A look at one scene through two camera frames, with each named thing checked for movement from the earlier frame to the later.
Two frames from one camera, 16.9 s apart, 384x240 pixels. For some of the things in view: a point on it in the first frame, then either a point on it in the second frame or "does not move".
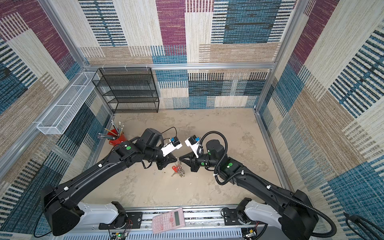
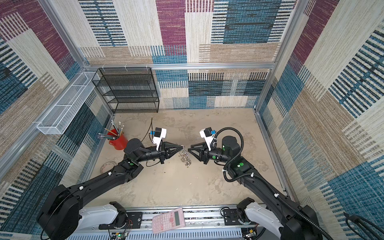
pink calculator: (168, 221) does not move
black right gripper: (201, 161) → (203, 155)
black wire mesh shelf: (128, 90) does not move
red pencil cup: (115, 136) does not move
